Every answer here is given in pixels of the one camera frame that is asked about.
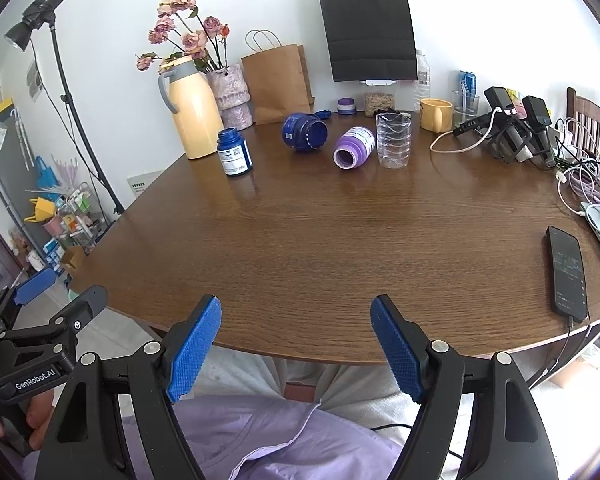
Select wide blue plastic jar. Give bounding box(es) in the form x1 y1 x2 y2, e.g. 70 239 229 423
281 113 329 153

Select clear water bottle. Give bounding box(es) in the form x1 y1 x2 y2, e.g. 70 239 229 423
414 49 432 111

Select pink textured vase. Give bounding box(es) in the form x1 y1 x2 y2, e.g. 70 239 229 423
206 63 255 131

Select wooden chair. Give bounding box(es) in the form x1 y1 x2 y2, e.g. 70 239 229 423
566 87 600 188

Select brown paper bag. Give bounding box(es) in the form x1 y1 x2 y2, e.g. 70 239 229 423
241 30 314 126

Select small black flat device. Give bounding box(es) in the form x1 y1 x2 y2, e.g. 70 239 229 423
452 119 492 137

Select yellow mug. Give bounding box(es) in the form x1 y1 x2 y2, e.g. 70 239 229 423
419 98 454 133

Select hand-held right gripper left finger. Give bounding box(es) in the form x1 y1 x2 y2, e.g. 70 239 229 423
34 294 223 480

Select lilac shirt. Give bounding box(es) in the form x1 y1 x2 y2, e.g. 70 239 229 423
172 394 406 480

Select phone charging cable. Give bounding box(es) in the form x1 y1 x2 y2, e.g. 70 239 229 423
530 316 590 392

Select blue bottle with white label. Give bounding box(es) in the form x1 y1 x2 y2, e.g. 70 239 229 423
216 128 255 178

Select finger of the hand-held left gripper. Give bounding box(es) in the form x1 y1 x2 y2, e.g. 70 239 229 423
49 285 109 362
0 266 57 322

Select black smartphone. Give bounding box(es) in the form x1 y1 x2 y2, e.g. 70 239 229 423
546 225 589 322

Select black light stand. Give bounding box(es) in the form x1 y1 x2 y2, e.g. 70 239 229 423
45 20 127 217

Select white charging cable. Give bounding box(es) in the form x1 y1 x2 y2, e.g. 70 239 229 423
430 106 503 155

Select bundle of cables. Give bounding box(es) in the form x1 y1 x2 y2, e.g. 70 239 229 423
552 117 600 213

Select glass jar of grains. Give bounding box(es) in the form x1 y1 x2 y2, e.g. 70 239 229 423
363 91 396 116

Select grey refrigerator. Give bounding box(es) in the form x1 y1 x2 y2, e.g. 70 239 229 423
0 105 48 286

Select purple plastic bottle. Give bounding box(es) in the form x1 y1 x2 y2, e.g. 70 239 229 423
333 126 377 170

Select black paper bag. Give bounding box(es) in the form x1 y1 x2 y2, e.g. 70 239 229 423
317 0 417 83

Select metal storage cart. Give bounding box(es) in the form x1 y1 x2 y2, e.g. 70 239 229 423
25 180 112 273

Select yellow thermos jug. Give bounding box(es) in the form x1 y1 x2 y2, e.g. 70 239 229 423
158 56 225 161

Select person's left hand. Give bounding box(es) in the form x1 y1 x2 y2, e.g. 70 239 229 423
0 387 58 453

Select clear plastic cup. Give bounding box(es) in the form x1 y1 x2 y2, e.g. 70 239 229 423
376 112 413 169

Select dried pink roses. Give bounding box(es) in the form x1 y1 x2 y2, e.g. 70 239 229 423
136 0 230 74

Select white wall outlet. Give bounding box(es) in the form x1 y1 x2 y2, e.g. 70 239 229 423
126 171 162 195

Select black charging dock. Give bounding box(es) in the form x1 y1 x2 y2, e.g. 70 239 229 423
482 86 557 168

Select black studio light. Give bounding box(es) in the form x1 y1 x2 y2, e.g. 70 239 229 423
4 0 66 52

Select clear drinking glass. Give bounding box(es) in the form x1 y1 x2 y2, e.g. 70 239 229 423
452 90 480 126

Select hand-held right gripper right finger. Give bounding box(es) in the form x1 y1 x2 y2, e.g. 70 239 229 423
370 294 561 480

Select blue tote bag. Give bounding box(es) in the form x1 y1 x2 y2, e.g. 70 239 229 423
32 156 61 196

